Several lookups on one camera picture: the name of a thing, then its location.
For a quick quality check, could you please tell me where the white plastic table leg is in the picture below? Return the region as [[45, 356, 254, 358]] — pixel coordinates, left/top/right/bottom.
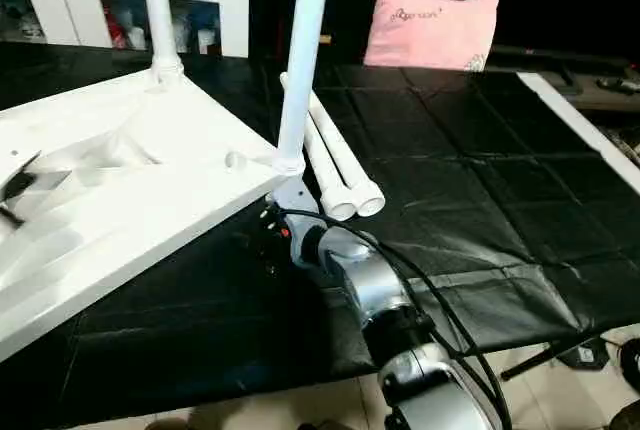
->
[[140, 0, 185, 87], [279, 72, 358, 224], [305, 88, 387, 219], [273, 0, 335, 177]]

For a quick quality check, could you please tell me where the black work mat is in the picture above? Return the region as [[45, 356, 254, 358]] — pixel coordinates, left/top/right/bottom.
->
[[0, 42, 640, 429]]

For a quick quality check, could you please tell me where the pink printed pillow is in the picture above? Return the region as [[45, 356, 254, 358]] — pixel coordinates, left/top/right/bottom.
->
[[362, 0, 501, 73]]

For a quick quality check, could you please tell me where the black tripod stand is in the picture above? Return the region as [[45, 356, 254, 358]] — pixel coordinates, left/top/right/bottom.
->
[[500, 328, 640, 383]]

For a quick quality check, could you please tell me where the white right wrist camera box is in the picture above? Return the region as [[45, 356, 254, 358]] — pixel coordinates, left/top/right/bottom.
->
[[270, 174, 323, 219]]

